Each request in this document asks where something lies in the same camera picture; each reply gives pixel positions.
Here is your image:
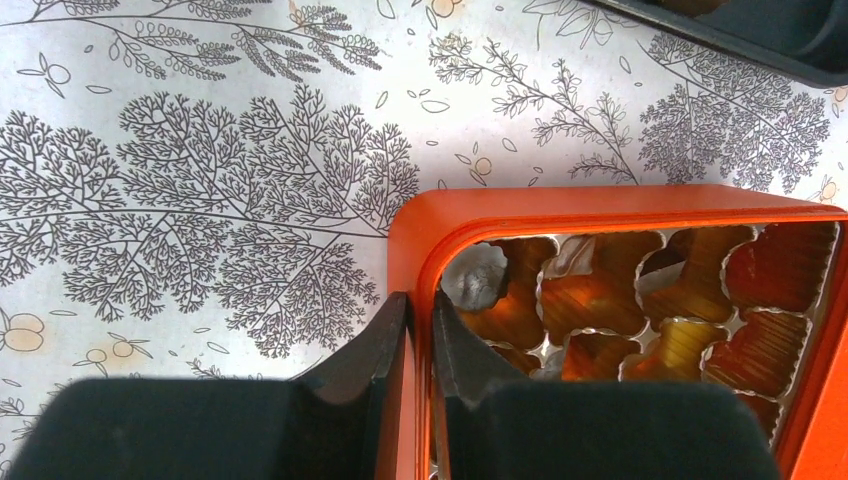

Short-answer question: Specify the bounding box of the black chocolate tray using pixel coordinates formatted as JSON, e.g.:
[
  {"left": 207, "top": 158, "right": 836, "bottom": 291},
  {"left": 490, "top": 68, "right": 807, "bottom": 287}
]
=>
[{"left": 592, "top": 0, "right": 847, "bottom": 88}]

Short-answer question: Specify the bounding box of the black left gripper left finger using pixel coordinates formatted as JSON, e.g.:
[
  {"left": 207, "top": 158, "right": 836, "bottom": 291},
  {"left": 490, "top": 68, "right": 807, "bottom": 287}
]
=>
[{"left": 291, "top": 292, "right": 408, "bottom": 479}]

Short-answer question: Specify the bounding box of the orange chocolate box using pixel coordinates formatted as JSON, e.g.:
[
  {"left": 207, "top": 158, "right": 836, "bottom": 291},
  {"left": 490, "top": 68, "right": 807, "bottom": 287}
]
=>
[{"left": 387, "top": 184, "right": 847, "bottom": 479}]

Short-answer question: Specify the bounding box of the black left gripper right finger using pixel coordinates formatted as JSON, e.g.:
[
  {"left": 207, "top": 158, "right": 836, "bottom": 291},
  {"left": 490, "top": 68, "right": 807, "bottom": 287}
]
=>
[{"left": 431, "top": 291, "right": 527, "bottom": 479}]

